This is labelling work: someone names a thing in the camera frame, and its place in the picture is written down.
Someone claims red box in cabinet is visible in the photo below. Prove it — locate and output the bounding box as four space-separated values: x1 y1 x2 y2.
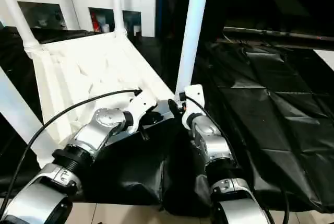
91 11 100 33

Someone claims white plastic table top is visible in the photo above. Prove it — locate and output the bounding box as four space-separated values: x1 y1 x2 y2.
23 32 181 169

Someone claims black camera cable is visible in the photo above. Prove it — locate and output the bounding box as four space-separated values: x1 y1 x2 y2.
186 95 291 224
0 87 144 210

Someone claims black plastic mat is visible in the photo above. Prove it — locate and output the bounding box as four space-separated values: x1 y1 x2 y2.
0 25 334 214

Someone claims black right camera cable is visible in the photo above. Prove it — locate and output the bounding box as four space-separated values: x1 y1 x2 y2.
186 95 291 224

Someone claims black left camera cable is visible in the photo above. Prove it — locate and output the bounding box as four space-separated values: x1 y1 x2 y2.
0 87 144 210

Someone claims white flat board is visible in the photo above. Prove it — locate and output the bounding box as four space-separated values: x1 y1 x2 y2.
312 49 334 73

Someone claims dark metal rail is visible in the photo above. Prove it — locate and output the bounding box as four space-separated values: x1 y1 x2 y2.
223 26 334 44

